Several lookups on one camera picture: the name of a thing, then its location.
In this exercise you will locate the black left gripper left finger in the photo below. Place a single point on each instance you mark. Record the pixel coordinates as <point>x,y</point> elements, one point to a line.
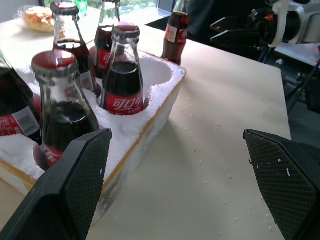
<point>62,190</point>

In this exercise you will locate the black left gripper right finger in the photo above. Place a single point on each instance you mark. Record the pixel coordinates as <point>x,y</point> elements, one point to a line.
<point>287,180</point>

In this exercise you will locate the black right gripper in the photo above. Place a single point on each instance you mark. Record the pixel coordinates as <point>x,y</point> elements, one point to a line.
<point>262,27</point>

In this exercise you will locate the glass cola bottle red label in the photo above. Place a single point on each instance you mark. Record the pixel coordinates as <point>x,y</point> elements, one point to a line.
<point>15,110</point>
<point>176,32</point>

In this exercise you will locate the glass cola bottle red cap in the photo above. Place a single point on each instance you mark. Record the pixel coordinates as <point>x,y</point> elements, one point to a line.
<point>103,47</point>
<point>68,42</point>
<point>123,82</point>
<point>65,117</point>

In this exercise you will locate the white foam crate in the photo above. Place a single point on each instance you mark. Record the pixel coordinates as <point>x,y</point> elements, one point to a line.
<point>155,105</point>

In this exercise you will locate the green plastic bottle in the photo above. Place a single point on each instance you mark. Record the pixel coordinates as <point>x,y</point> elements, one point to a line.
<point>82,6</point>

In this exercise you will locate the bagged bread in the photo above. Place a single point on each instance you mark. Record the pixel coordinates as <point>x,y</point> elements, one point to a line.
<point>40,18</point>

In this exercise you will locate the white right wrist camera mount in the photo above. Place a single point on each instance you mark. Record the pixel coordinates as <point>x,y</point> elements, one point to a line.
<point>281,22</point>

